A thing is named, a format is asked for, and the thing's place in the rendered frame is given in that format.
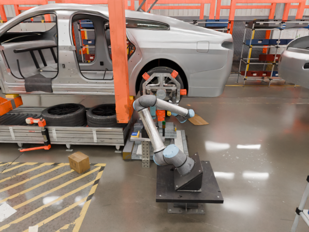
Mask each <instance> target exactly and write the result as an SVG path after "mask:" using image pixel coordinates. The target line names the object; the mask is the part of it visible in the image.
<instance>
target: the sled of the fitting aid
mask: <svg viewBox="0 0 309 232"><path fill-rule="evenodd" d="M173 129H174V132H173V133H170V132H165V138H175V139H176V138H177V130H176V125H173Z"/></svg>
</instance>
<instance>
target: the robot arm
mask: <svg viewBox="0 0 309 232"><path fill-rule="evenodd" d="M178 103H179V101H176V97H172V101H170V100H169V102H166V101H164V100H161V99H158V98H157V97H156V96H154V95H143V96H141V97H139V98H138V99H136V100H135V101H134V103H133V108H134V109H135V110H136V111H138V113H139V115H140V118H141V120H142V122H143V125H144V127H145V129H146V131H147V134H148V136H149V138H150V141H151V143H152V145H153V148H154V156H153V159H154V162H155V163H156V164H157V165H160V166H163V165H168V164H173V165H174V166H175V167H176V168H177V170H178V172H179V173H180V174H181V175H184V174H186V173H188V172H189V171H190V170H191V169H192V167H193V165H194V160H193V159H192V158H190V157H187V156H186V155H185V154H184V153H183V152H182V151H181V150H180V149H179V148H178V147H177V146H176V145H174V144H171V145H169V146H165V145H164V144H163V142H162V139H161V137H160V135H159V132H158V130H157V128H156V126H155V123H154V121H153V119H152V116H151V114H150V112H149V110H148V106H151V107H154V106H156V107H158V108H161V109H164V110H167V111H170V112H171V114H172V115H174V116H175V117H176V118H177V119H178V120H179V121H180V122H181V123H184V122H185V121H186V120H187V119H189V118H192V117H193V116H194V115H195V113H194V111H193V110H192V109H190V110H188V109H185V108H182V107H179V106H178Z"/></svg>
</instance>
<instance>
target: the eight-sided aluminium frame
mask: <svg viewBox="0 0 309 232"><path fill-rule="evenodd" d="M155 76H168V77H169V78H170V79H171V80H174V81H175V83H176V84H177V98H176V101H179V100H180V83H179V82H178V81H177V80H176V79H174V78H173V77H172V76H171V74H170V73H153V74H152V75H151V76H150V78H149V79H148V80H146V81H145V82H144V83H143V95H146V89H145V87H146V85H147V84H148V83H149V82H150V81H151V80H152V79H153V78H154V77H155ZM156 110H164V109H161V108H158V107H156Z"/></svg>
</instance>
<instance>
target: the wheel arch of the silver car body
mask: <svg viewBox="0 0 309 232"><path fill-rule="evenodd" d="M158 59H160V66H166V67H170V68H171V69H174V70H175V71H176V72H178V74H179V75H180V77H181V79H182V82H183V88H184V89H186V95H187V96H188V94H189V81H188V78H187V75H186V73H185V71H184V70H183V68H182V67H181V66H180V65H179V64H178V63H177V62H175V61H173V60H171V59H169V58H155V59H152V60H150V61H148V62H147V63H146V64H145V65H144V66H143V67H142V68H141V69H140V71H139V72H138V74H137V77H136V80H135V95H136V96H137V94H138V91H140V84H141V81H142V79H143V77H142V75H143V74H144V73H145V72H148V71H149V70H150V69H152V68H154V67H158ZM156 78H157V77H156V76H155V77H154V78H153V79H152V81H153V80H154V79H156ZM148 84H151V82H149V83H148ZM148 84H147V85H148Z"/></svg>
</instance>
